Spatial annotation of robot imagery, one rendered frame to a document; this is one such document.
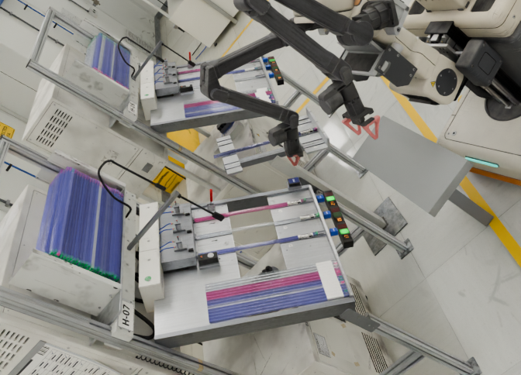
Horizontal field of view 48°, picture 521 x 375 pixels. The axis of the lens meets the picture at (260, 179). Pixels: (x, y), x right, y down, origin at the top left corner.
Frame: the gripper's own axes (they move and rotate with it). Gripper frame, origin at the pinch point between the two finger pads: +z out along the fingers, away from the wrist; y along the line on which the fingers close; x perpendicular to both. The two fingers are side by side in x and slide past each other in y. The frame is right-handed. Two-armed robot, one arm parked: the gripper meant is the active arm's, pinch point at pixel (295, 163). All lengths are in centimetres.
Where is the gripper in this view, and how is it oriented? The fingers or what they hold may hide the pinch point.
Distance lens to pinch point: 255.3
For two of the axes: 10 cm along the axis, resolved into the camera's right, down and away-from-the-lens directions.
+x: 9.8, -2.0, 0.7
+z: 1.2, 7.8, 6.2
